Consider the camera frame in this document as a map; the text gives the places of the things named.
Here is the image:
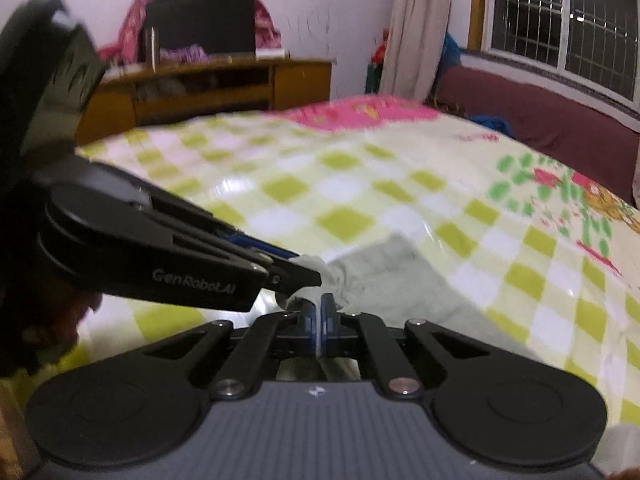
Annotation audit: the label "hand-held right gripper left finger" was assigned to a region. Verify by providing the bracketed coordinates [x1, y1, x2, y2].
[142, 295, 321, 401]

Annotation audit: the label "black television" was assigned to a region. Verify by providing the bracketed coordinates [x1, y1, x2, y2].
[145, 0, 257, 63]

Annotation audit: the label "purple cloth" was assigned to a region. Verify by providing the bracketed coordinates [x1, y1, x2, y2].
[160, 45, 208, 63]

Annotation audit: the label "pink patterned cloth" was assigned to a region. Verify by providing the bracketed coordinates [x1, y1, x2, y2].
[97, 0, 281, 66]

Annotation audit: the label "metal flask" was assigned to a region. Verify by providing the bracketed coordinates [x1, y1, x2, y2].
[145, 27, 160, 68]

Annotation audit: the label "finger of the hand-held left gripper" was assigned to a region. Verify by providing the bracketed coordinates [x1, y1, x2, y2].
[150, 194, 302, 262]
[250, 255, 322, 292]

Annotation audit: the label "person's left hand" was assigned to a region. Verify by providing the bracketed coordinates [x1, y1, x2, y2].
[0, 280, 104, 379]

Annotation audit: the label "red and green bag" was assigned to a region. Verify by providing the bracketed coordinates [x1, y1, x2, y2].
[365, 27, 396, 95]

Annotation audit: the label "grey bundle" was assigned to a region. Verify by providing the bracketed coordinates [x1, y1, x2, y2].
[135, 76, 223, 103]

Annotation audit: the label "blue cloth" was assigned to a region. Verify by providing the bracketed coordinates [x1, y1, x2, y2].
[442, 32, 463, 68]
[467, 114, 516, 137]

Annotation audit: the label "wooden cabinet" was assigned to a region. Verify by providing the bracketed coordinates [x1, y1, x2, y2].
[75, 56, 333, 146]

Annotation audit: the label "beige curtain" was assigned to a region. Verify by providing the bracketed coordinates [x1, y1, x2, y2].
[377, 0, 468, 103]

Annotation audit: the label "grey-green pants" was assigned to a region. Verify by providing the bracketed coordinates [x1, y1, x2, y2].
[277, 234, 531, 361]

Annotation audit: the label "green checked printed blanket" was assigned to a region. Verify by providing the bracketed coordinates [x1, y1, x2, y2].
[0, 94, 640, 480]

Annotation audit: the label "maroon sofa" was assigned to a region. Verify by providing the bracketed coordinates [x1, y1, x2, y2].
[425, 50, 640, 206]

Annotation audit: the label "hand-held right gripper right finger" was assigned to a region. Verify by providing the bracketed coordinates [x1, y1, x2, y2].
[321, 293, 501, 401]

